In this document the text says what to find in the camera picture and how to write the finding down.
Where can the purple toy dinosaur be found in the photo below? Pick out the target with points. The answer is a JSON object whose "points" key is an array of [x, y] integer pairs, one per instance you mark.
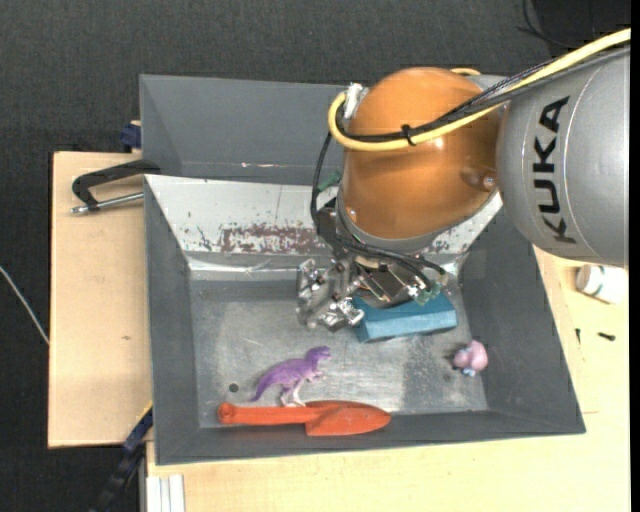
{"points": [[290, 374]]}

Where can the small black screw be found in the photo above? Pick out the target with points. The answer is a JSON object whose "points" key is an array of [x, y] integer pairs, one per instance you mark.
{"points": [[607, 336]]}

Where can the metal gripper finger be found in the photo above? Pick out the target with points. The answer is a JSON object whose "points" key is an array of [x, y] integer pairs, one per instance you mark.
{"points": [[347, 314], [310, 290]]}

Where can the blue flat block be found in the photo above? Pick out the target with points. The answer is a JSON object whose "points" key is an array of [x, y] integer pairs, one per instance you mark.
{"points": [[400, 320]]}

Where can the pink toy animal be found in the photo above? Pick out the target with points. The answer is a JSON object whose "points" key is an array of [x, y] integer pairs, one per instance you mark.
{"points": [[472, 357]]}

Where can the orange toy trowel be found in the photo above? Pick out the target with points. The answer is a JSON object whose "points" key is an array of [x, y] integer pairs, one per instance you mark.
{"points": [[345, 420]]}

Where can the white plastic bottle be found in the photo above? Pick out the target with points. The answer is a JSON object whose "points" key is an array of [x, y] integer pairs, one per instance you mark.
{"points": [[602, 285]]}

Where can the grey metal bin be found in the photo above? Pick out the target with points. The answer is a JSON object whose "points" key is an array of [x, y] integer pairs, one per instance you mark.
{"points": [[235, 345]]}

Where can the pale wood board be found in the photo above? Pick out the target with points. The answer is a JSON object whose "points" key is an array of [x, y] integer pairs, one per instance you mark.
{"points": [[100, 310]]}

